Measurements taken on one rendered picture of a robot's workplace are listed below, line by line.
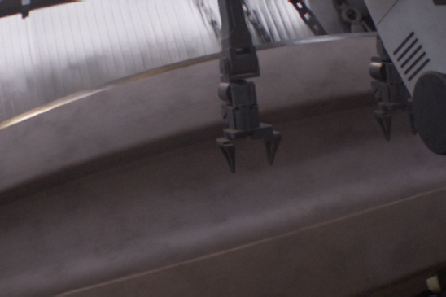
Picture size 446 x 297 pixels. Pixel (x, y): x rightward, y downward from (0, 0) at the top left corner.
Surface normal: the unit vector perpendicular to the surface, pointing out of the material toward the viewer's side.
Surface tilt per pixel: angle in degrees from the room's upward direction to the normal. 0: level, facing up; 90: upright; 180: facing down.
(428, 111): 90
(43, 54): 90
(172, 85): 90
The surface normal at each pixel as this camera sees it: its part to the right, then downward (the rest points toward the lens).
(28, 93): 0.22, -0.36
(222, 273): 0.01, -0.31
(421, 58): -0.86, 0.33
